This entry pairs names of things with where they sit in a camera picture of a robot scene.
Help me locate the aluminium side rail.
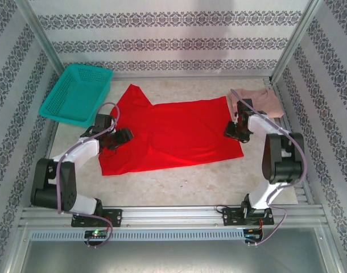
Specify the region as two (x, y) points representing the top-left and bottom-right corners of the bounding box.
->
(31, 121), (60, 207)
(271, 81), (315, 205)

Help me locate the left gripper thin black cable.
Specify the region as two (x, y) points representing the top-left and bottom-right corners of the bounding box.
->
(101, 146), (118, 159)

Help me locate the red bear print t-shirt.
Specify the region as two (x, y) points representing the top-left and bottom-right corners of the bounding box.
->
(98, 84), (245, 177)

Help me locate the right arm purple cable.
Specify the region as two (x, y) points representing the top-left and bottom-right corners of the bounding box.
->
(229, 88), (308, 247)

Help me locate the folded pink t-shirt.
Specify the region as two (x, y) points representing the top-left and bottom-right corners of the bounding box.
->
(229, 88), (286, 120)

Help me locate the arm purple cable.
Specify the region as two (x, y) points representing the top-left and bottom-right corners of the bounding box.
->
(229, 88), (308, 247)
(56, 102), (122, 250)

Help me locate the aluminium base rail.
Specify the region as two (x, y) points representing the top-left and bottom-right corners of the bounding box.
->
(18, 205), (325, 228)

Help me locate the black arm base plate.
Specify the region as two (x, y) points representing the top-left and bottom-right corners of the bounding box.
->
(221, 207), (275, 227)
(71, 209), (123, 228)

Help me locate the grey slotted cable duct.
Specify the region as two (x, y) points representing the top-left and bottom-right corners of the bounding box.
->
(30, 229), (262, 242)

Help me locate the small circuit board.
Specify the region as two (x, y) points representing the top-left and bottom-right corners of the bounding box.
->
(243, 228), (264, 243)
(85, 229), (109, 239)

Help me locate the aluminium back beam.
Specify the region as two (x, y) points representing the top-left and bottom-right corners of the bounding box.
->
(112, 74), (272, 82)

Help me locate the teal plastic basket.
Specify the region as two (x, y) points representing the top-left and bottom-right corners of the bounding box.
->
(38, 63), (115, 129)

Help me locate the grey metal panel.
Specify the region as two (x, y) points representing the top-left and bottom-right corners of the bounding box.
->
(19, 241), (336, 273)

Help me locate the aluminium frame post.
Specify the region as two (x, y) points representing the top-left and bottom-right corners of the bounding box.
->
(269, 0), (325, 84)
(14, 0), (67, 76)

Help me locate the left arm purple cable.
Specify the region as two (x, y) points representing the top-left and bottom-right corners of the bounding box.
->
(56, 102), (122, 250)

